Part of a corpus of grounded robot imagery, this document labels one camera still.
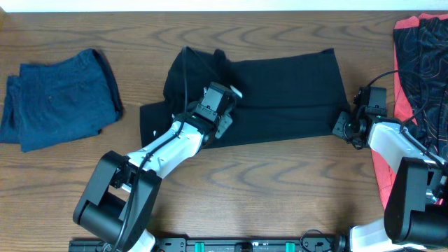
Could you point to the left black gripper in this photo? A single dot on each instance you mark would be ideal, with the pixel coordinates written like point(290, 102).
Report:
point(225, 127)

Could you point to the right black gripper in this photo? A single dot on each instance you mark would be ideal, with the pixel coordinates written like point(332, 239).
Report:
point(338, 129)

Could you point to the black t-shirt with white logo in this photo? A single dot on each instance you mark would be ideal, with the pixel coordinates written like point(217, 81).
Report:
point(282, 98)

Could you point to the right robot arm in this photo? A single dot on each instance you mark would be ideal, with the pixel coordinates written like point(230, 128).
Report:
point(415, 217)

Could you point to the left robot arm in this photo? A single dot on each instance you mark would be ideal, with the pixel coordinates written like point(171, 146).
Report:
point(117, 202)

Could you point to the red orange garment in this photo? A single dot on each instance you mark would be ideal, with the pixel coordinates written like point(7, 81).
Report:
point(384, 174)

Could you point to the black garment with orange lines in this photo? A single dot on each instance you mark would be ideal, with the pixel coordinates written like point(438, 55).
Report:
point(421, 58)

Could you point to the folded dark blue garment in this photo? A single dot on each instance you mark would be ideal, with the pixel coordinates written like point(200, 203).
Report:
point(46, 105)

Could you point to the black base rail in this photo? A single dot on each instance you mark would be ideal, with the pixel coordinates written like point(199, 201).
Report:
point(307, 243)

